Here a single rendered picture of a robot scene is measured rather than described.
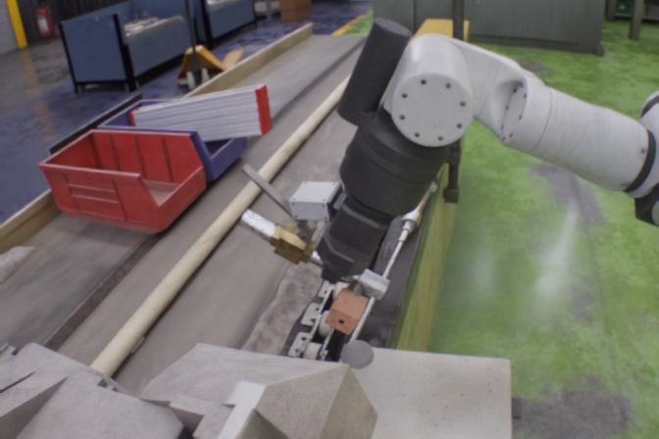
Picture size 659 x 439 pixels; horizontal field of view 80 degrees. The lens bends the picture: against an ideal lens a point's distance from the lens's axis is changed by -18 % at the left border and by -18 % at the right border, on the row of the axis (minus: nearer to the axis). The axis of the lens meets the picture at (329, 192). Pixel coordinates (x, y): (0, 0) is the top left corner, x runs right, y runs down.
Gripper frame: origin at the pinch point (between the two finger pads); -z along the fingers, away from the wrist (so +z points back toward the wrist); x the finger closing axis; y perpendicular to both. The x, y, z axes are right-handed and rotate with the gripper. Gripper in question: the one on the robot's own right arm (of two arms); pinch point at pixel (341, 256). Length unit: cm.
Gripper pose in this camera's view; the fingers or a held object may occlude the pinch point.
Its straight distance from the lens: 54.2
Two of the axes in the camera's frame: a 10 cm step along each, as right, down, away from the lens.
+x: -3.1, 5.0, -8.1
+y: 8.9, 4.6, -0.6
